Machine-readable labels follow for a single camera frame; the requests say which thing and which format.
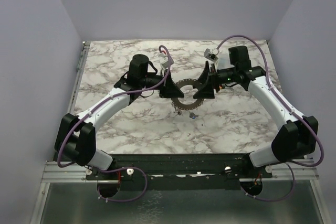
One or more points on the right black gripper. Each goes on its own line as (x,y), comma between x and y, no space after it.
(213,84)

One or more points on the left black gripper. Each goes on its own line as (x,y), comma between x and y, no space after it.
(169,89)

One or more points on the perforated metal ring disc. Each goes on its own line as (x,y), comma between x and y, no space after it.
(178,104)

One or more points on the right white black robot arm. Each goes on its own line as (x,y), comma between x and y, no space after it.
(296,135)

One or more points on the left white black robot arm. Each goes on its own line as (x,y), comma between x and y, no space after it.
(76,139)

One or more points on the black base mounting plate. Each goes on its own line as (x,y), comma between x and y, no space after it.
(179,172)

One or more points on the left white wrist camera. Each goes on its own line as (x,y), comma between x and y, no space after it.
(165,61)

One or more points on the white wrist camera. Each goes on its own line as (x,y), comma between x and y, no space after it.
(212,55)
(165,61)

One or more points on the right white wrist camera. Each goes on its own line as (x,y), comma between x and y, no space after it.
(212,55)

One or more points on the aluminium rail frame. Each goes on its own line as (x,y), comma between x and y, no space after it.
(293,171)

